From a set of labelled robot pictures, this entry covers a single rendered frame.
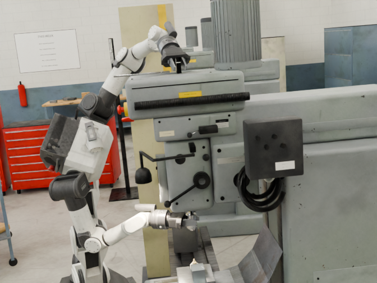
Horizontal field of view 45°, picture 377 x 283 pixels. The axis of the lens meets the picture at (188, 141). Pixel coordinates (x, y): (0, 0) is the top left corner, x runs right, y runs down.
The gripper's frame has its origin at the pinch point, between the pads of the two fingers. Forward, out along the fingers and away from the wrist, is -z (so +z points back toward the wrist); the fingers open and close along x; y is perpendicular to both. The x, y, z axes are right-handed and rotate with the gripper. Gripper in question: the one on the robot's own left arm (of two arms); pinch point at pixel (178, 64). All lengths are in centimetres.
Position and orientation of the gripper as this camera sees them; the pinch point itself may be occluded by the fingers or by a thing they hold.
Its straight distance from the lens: 191.2
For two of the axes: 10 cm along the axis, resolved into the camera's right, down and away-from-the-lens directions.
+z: -3.1, -6.5, 7.0
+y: 0.9, -7.5, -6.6
